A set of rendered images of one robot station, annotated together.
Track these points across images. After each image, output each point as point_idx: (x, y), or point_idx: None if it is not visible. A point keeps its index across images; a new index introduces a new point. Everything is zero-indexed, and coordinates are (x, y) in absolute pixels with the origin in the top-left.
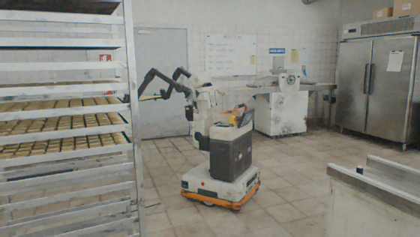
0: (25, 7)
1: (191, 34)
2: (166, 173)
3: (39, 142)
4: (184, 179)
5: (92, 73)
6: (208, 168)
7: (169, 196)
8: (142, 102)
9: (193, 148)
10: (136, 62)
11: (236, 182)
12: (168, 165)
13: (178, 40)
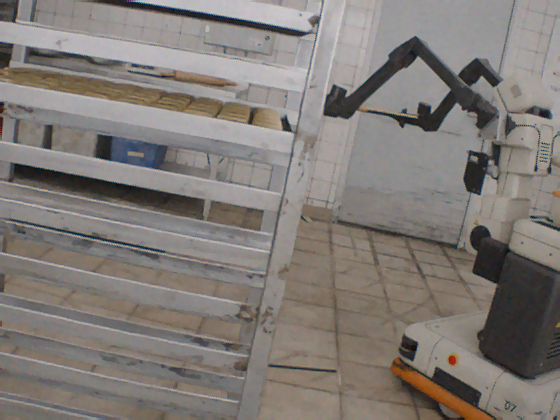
0: None
1: (525, 11)
2: (373, 312)
3: (82, 83)
4: (412, 335)
5: (281, 44)
6: (480, 329)
7: (360, 365)
8: (370, 135)
9: (455, 277)
10: (382, 42)
11: (539, 384)
12: (384, 296)
13: (491, 19)
